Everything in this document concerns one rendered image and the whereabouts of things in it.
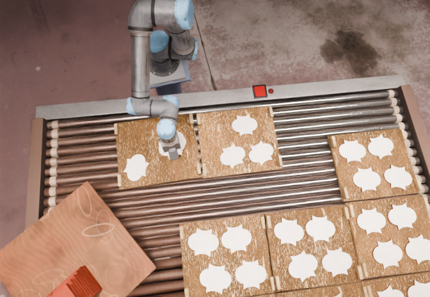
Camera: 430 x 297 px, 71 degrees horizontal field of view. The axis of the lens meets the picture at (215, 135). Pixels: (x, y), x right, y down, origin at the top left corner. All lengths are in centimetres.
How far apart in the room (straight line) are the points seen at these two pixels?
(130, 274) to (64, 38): 233
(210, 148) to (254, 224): 44
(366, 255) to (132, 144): 128
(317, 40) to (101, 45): 204
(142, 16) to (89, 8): 213
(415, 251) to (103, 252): 146
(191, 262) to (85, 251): 47
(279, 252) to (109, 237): 79
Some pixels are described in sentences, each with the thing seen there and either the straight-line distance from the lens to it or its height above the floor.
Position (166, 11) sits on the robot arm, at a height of 151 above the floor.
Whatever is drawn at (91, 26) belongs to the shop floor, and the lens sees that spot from 321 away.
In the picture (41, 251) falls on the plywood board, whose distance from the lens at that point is 156.
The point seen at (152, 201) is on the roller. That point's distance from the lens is 155.
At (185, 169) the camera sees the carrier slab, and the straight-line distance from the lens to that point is 153.
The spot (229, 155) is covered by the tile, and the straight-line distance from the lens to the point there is 155.
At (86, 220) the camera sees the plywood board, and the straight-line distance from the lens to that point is 149.
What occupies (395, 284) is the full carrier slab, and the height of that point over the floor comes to 94.
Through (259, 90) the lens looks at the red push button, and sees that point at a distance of 171.
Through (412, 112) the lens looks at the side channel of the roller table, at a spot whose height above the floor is 95.
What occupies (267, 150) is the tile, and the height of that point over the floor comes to 95.
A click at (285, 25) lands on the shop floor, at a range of 319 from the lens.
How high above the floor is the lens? 244
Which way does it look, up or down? 73 degrees down
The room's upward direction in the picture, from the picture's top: 10 degrees clockwise
